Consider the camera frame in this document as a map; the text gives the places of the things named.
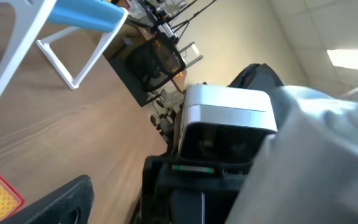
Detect black office chair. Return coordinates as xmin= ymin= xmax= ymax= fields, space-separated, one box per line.
xmin=125 ymin=34 xmax=188 ymax=141

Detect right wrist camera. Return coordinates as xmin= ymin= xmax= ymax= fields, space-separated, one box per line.
xmin=177 ymin=83 xmax=278 ymax=164

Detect ceiling light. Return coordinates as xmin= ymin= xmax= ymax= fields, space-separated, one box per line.
xmin=326 ymin=49 xmax=358 ymax=73

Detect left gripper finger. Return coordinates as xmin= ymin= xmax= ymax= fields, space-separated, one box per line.
xmin=0 ymin=174 xmax=96 ymax=224

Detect white and blue stand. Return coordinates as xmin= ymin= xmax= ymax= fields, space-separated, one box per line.
xmin=0 ymin=0 xmax=129 ymax=119

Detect white pipette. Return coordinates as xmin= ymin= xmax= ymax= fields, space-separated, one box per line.
xmin=224 ymin=85 xmax=358 ymax=224

